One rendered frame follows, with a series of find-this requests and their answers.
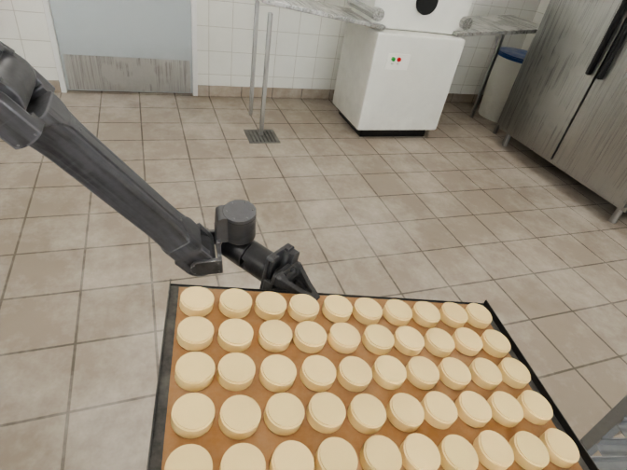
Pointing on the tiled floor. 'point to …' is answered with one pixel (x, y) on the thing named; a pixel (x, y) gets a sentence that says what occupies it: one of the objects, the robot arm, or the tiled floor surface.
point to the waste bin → (501, 82)
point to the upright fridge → (577, 95)
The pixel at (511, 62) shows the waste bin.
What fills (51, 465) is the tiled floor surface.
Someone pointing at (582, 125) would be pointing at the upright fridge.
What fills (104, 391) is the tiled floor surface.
